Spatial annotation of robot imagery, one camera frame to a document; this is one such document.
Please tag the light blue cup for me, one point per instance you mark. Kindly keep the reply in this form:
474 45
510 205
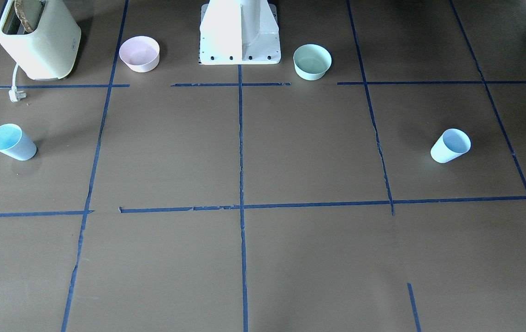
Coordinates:
451 144

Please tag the green bowl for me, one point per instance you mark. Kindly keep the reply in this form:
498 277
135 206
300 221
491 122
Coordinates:
312 61

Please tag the pink bowl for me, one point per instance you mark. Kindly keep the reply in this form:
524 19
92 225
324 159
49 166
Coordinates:
140 53

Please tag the cream toaster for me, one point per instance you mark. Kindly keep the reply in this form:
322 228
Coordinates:
49 52

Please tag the toast slice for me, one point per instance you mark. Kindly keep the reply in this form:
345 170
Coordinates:
29 13

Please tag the white pedestal column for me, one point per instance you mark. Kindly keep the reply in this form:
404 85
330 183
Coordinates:
239 32

